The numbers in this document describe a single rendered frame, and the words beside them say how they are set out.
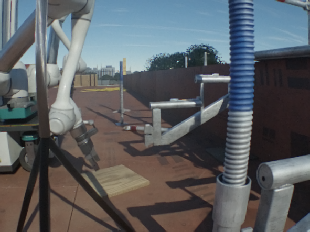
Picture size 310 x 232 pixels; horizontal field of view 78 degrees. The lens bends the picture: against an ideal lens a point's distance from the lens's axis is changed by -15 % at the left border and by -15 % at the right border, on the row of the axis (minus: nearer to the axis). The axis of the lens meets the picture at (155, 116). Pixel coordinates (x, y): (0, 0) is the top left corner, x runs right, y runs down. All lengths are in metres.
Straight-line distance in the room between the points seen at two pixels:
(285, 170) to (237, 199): 0.10
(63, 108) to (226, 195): 0.77
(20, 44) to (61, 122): 0.41
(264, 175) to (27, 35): 1.01
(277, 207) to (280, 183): 0.05
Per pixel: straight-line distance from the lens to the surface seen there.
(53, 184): 1.32
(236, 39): 0.33
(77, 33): 1.11
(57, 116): 0.95
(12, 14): 1.87
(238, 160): 0.34
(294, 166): 0.43
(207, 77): 1.49
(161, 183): 1.26
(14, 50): 1.12
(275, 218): 0.46
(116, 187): 1.19
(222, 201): 0.37
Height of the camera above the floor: 0.57
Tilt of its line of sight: 10 degrees down
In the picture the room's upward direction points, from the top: straight up
